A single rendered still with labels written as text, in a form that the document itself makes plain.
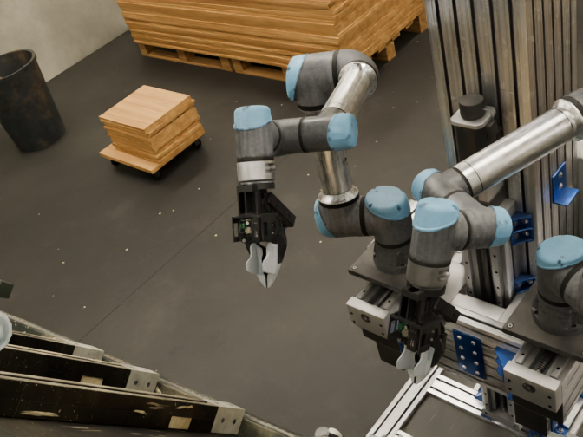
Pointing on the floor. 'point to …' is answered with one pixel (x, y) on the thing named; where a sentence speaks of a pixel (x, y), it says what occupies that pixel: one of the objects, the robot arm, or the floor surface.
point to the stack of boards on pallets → (268, 29)
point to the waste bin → (27, 102)
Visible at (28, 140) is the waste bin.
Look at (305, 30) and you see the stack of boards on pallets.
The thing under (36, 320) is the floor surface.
